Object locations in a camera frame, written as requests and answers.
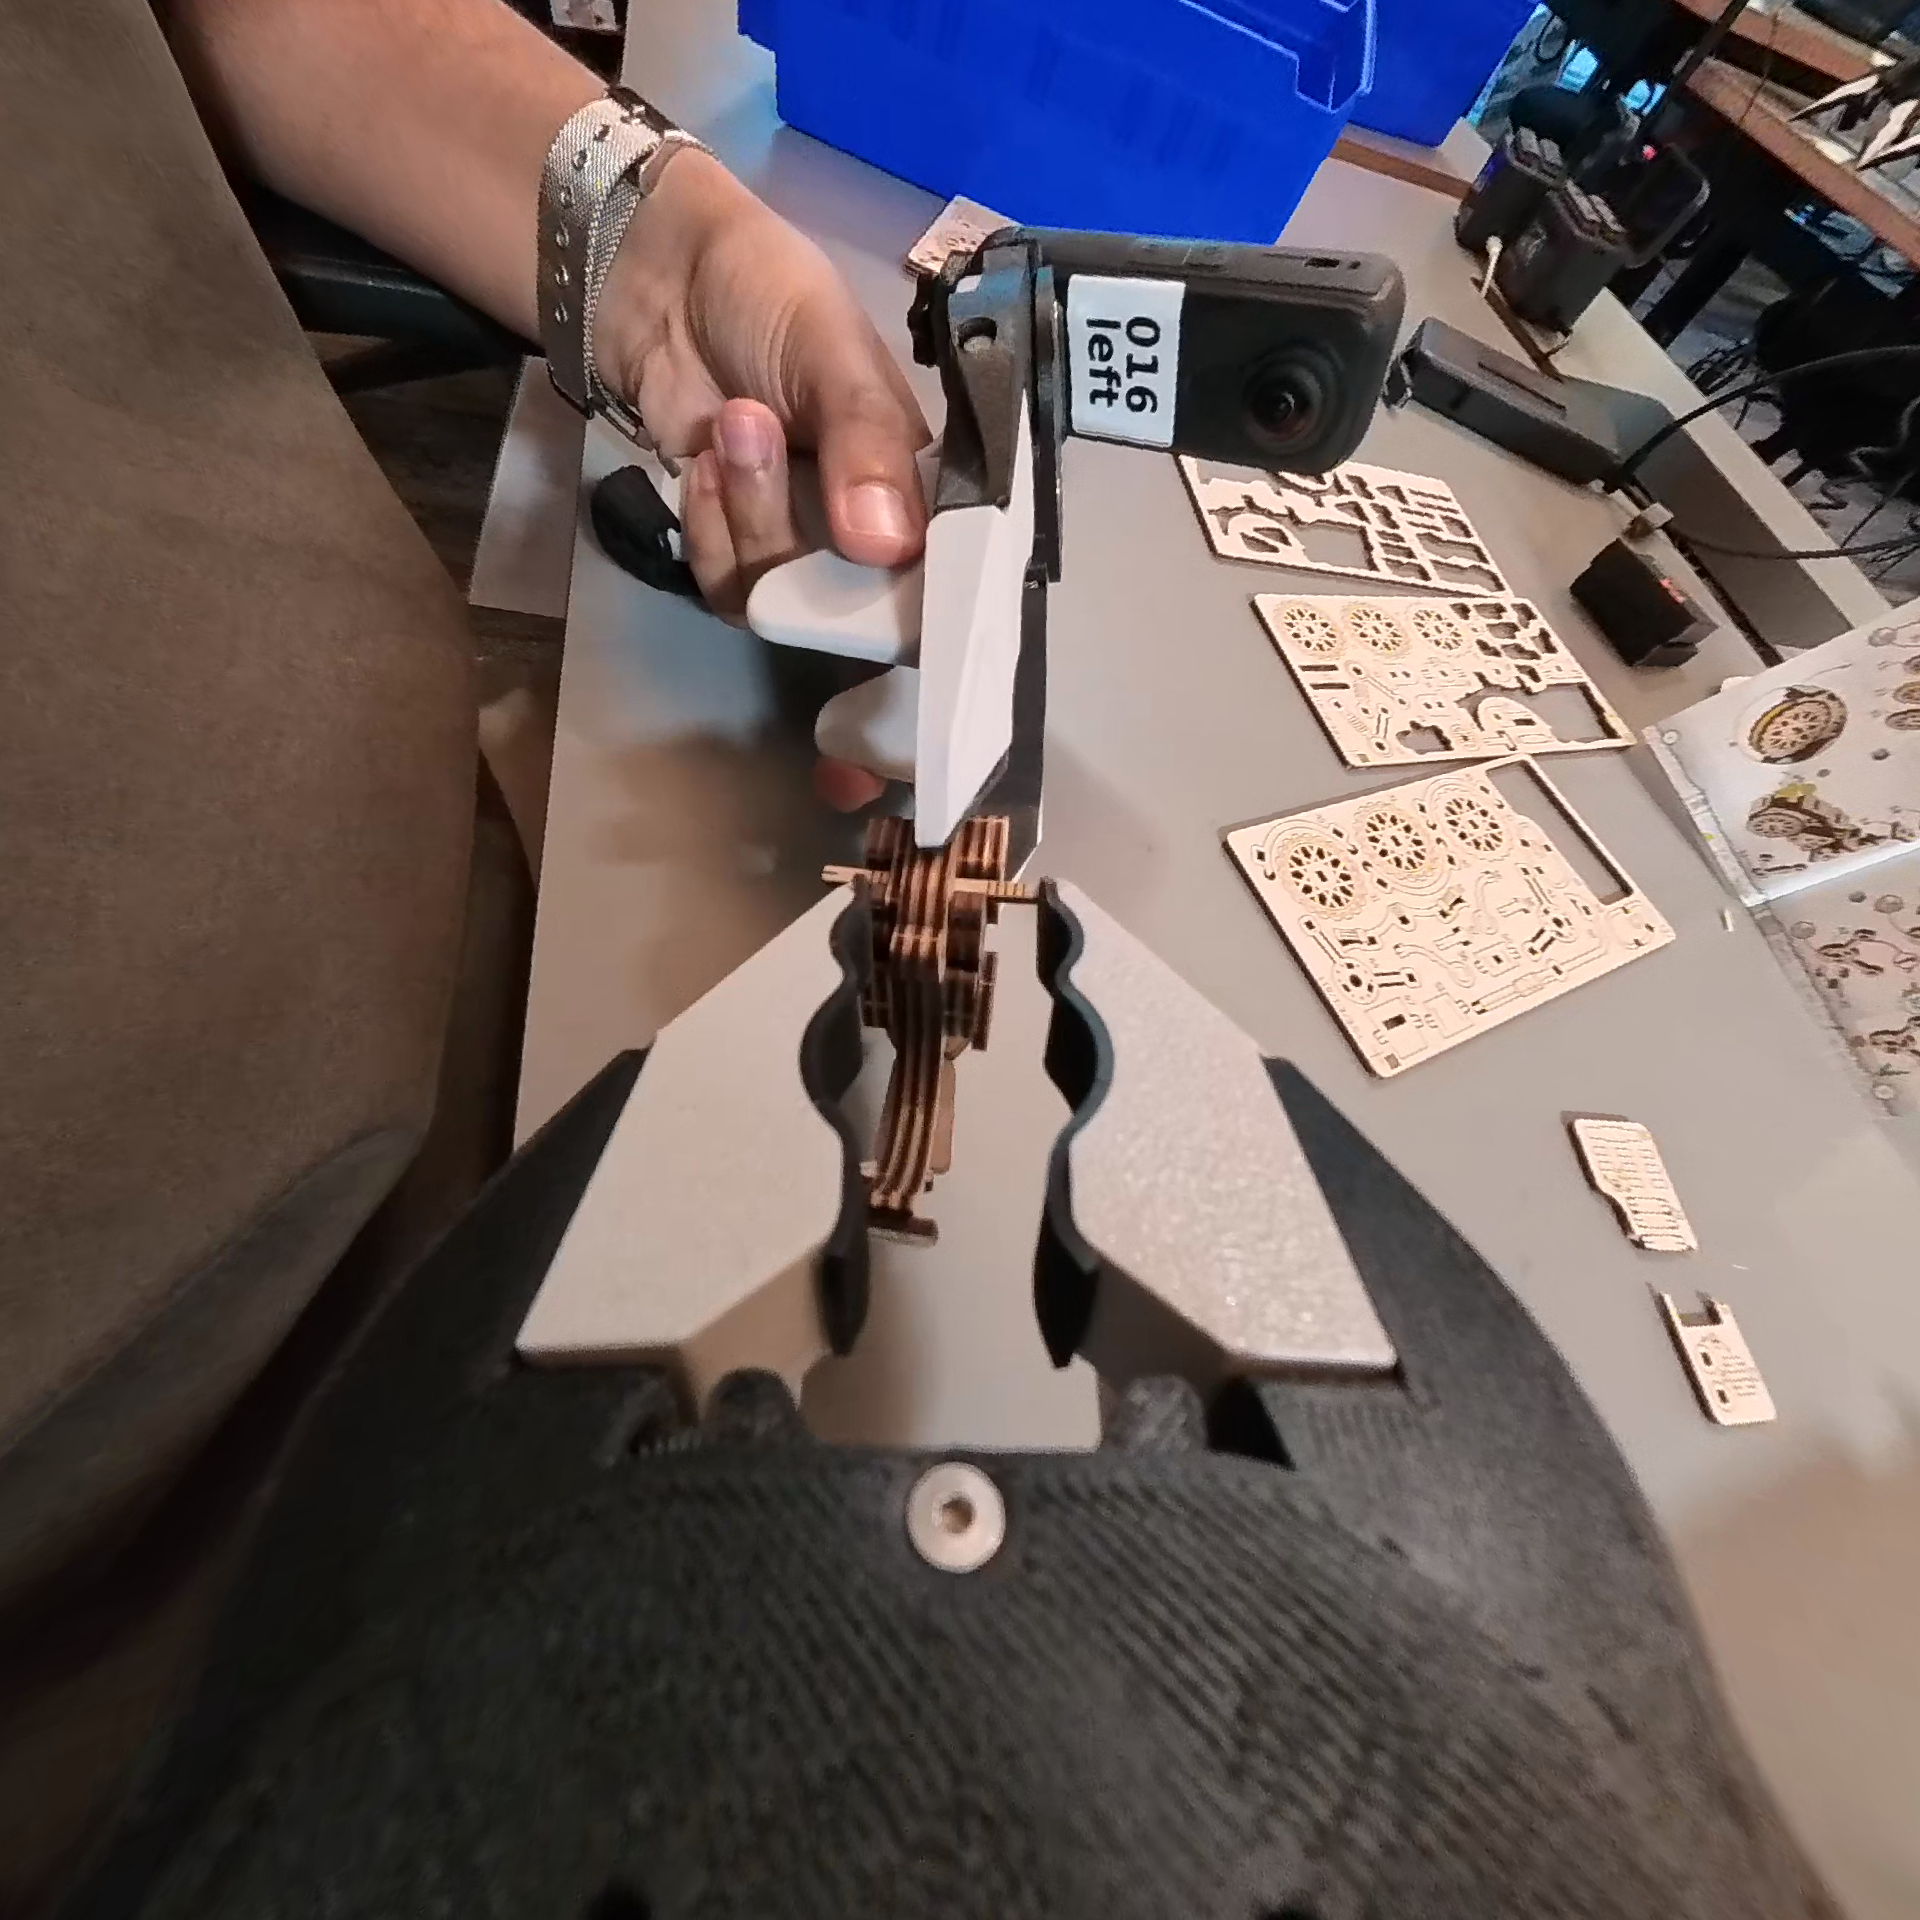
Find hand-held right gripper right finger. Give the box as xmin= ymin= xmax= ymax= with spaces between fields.
xmin=1030 ymin=880 xmax=1403 ymax=1375

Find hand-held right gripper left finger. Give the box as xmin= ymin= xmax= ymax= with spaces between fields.
xmin=513 ymin=885 xmax=875 ymax=1389

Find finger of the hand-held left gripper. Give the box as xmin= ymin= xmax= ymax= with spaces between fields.
xmin=913 ymin=397 xmax=1056 ymax=889

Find brown wooden model assembly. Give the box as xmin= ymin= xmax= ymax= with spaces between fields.
xmin=823 ymin=816 xmax=1044 ymax=1249

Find person's left forearm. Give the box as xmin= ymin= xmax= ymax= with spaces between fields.
xmin=157 ymin=0 xmax=624 ymax=401

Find person's left hand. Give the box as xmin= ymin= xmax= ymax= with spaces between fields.
xmin=576 ymin=143 xmax=934 ymax=816

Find stack of wooden sheets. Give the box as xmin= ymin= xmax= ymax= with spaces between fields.
xmin=903 ymin=202 xmax=1014 ymax=280

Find wooden puzzle sheet large gears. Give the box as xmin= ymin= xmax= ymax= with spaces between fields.
xmin=1223 ymin=756 xmax=1679 ymax=1082

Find wooden puzzle sheet small gears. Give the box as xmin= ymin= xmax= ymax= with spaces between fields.
xmin=1252 ymin=592 xmax=1636 ymax=771

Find wooden puzzle sheet mostly emptied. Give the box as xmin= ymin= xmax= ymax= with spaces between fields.
xmin=1177 ymin=458 xmax=1508 ymax=589

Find small engraved wooden piece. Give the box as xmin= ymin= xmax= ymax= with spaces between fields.
xmin=1567 ymin=1114 xmax=1700 ymax=1257

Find silver mesh wristwatch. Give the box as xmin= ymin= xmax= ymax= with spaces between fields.
xmin=534 ymin=84 xmax=713 ymax=467

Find small notched wooden piece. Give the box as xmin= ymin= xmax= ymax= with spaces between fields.
xmin=1654 ymin=1285 xmax=1779 ymax=1426

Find black power adapter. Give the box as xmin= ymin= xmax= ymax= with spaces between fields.
xmin=1395 ymin=319 xmax=1672 ymax=483

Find black battery charger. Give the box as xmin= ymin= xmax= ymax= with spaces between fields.
xmin=1456 ymin=128 xmax=1711 ymax=338

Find black chair armrest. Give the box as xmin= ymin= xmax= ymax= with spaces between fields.
xmin=277 ymin=247 xmax=527 ymax=369

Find small black box red label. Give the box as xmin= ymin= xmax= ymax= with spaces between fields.
xmin=1569 ymin=539 xmax=1719 ymax=671

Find person's brown shirt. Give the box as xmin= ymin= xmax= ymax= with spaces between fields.
xmin=0 ymin=0 xmax=633 ymax=1920

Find illustrated instruction booklet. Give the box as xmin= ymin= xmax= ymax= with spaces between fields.
xmin=1641 ymin=600 xmax=1920 ymax=1120

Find brown wooden table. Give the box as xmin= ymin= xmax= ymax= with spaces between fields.
xmin=1664 ymin=0 xmax=1920 ymax=227

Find black cable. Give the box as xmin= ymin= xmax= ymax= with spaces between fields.
xmin=1612 ymin=343 xmax=1920 ymax=570

